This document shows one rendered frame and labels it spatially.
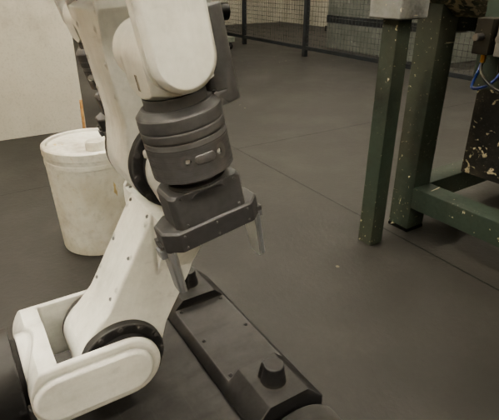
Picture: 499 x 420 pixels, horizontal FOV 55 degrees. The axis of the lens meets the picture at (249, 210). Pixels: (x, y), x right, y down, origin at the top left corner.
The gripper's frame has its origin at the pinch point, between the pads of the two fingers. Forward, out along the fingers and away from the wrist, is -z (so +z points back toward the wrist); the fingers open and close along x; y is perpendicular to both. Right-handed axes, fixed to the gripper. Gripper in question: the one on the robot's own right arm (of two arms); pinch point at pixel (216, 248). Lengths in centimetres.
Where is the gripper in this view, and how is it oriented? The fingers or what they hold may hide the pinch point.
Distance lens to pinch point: 57.4
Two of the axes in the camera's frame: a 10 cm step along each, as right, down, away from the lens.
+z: -1.9, -8.6, -4.8
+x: 8.5, -3.9, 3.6
